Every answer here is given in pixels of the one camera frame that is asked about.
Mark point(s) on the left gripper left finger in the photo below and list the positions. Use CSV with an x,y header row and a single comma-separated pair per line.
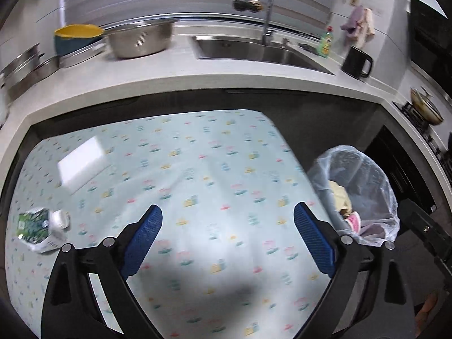
x,y
113,264

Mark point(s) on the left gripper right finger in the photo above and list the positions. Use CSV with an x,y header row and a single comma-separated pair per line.
x,y
339,257

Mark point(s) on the pink white paper cup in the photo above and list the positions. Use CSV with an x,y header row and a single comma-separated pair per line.
x,y
354,222

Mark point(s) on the beige paper bag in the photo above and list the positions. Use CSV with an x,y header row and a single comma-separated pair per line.
x,y
342,202

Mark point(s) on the stainless kitchen sink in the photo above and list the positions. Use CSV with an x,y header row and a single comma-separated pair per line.
x,y
220,47

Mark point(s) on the gas stove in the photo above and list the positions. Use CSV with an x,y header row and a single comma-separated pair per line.
x,y
424,128

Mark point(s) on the white sponge block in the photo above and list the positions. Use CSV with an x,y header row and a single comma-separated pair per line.
x,y
82,165

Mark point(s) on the floral tablecloth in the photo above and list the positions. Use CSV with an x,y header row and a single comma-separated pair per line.
x,y
228,261

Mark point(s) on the wok with glass lid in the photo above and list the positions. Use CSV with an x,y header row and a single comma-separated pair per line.
x,y
421,100

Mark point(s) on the black electric kettle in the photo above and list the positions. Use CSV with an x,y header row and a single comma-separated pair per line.
x,y
357,63

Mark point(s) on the green dish soap bottle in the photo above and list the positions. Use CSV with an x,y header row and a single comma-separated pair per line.
x,y
325,43

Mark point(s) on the small steel bowl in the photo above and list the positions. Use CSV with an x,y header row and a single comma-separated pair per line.
x,y
47,68

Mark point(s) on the hanging pink cloth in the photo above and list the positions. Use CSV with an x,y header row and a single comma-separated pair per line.
x,y
359,27

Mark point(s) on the flat steel tray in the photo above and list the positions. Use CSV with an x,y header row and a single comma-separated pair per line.
x,y
83,54

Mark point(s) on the steel steamer pot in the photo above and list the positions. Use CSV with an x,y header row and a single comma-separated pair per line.
x,y
18,76

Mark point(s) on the steel colander bowl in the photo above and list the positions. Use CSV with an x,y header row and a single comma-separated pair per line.
x,y
140,38

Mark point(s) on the yellow blue plastic basin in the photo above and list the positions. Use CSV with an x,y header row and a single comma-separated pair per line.
x,y
71,38

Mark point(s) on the chrome faucet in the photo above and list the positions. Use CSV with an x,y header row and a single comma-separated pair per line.
x,y
256,6

